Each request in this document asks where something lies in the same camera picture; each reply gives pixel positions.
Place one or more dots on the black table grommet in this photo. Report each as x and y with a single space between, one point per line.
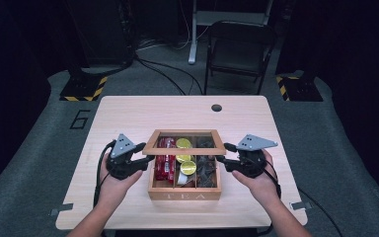
216 107

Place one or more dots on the white capsule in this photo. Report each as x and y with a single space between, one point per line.
182 178

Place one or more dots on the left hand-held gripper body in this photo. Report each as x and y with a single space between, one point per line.
121 161

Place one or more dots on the dark tea packets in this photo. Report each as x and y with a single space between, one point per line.
206 171

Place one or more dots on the wooden tea box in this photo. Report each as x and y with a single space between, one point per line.
184 194

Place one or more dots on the red tea packets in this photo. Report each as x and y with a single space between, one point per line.
165 166

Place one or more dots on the white metal stand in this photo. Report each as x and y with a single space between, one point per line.
193 39

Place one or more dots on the grey tape strip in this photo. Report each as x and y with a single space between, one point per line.
61 208
301 205

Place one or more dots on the wooden glass-window box lid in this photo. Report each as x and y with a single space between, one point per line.
184 151

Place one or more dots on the person's left hand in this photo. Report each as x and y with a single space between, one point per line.
115 192

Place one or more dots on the person's right hand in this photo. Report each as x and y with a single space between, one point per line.
260 187

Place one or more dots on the black yellow striped base plate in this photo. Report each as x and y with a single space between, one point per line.
82 89
301 89

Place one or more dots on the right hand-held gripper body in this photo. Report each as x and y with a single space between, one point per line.
250 161

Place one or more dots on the black folding chair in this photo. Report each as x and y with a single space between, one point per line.
240 46

